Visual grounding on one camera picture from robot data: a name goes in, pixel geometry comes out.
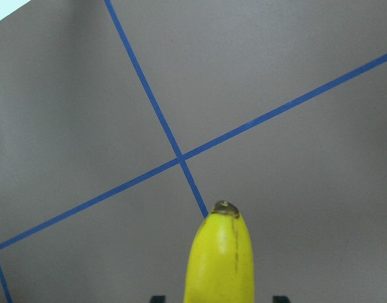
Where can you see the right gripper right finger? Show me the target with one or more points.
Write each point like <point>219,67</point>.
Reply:
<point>279,299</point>

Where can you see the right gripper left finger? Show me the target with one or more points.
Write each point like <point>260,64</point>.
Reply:
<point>157,299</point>

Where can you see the yellow banana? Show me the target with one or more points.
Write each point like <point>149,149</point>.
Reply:
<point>221,266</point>

